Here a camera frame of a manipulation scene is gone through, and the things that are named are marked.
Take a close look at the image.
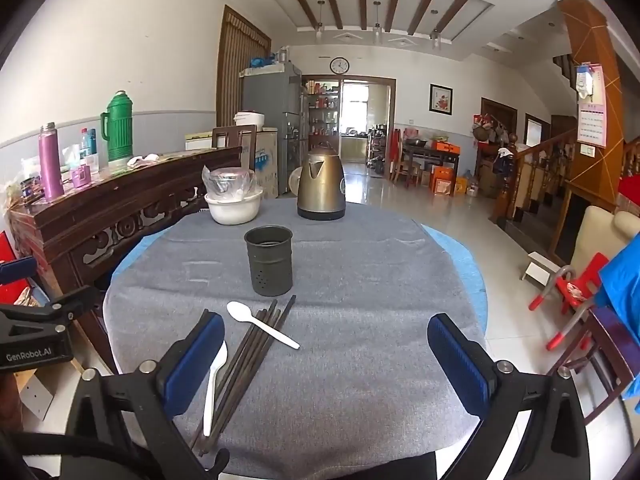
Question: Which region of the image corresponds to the wooden staircase railing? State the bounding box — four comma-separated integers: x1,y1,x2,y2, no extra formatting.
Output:
489,127,640,226

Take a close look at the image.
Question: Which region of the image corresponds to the white step stool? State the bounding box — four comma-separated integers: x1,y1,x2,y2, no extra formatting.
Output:
521,250,562,281

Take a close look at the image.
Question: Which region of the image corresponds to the framed wall picture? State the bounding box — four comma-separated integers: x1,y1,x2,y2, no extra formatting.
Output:
428,83,454,114

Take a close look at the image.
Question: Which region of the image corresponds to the red child chair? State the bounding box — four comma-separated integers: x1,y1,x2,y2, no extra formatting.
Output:
528,252,612,352

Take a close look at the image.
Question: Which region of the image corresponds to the brown wooden chair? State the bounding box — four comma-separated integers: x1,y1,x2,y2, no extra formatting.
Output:
547,304,640,428

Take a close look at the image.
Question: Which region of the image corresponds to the white chest freezer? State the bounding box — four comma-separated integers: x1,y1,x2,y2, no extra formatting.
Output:
185,127,279,201

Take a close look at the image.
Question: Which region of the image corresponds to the grey tablecloth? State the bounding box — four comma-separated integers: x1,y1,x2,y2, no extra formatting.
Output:
102,197,488,480

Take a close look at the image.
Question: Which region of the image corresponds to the red panel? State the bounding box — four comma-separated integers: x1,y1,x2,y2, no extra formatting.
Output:
0,230,32,306

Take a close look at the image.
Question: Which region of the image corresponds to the blue table cover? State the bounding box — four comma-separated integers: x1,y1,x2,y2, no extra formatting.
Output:
110,220,489,342

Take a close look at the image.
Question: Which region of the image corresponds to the dark wooden side table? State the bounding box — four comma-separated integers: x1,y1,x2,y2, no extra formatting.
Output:
399,141,462,192

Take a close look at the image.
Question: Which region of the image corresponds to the dark metal utensil holder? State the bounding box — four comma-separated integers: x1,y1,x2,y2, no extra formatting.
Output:
244,225,294,297

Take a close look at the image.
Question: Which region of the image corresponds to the green thermos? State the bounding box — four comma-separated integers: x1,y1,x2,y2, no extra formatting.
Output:
100,90,135,162

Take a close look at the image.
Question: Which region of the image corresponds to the cream chair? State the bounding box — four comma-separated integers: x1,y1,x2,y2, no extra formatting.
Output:
569,204,640,283

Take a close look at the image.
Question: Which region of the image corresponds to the grey refrigerator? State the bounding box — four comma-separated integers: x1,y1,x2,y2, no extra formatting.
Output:
242,64,304,196

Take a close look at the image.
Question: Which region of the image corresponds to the dark chopstick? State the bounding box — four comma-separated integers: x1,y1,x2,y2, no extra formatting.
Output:
207,300,280,450
189,309,264,450
200,301,276,457
216,295,297,433
194,305,268,453

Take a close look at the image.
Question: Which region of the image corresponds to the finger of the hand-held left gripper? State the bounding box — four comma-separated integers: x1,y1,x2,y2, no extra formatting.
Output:
46,285,97,322
0,257,37,284

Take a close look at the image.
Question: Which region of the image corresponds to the carved wooden sideboard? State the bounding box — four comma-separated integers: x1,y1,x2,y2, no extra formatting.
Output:
7,146,246,377

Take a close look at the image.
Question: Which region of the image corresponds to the brown striped curtain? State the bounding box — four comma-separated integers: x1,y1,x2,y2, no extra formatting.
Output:
216,4,272,131

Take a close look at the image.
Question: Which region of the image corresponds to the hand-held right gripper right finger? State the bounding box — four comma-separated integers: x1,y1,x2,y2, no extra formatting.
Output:
426,312,591,480

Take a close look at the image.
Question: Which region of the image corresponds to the wall calendar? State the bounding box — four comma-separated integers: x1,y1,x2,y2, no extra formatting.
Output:
576,102,609,149

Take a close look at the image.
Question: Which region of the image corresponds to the white plastic spoon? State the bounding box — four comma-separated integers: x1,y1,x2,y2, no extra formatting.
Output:
202,341,229,437
226,301,301,350

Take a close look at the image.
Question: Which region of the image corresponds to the purple flask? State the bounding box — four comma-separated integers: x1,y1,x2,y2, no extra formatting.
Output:
38,122,65,201

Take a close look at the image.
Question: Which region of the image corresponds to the blue cloth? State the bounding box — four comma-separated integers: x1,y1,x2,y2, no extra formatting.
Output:
595,232,640,338

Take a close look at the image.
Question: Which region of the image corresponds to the white bowl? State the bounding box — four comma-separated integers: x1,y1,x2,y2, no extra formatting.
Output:
204,186,264,226

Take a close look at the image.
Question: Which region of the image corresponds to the dark wooden chair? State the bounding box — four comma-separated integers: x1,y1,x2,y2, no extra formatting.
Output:
212,124,257,152

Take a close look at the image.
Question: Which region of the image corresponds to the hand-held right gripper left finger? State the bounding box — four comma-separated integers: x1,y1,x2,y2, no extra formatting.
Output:
65,310,231,480

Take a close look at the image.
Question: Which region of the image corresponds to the bronze electric kettle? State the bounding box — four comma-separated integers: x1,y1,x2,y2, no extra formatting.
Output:
296,142,347,221

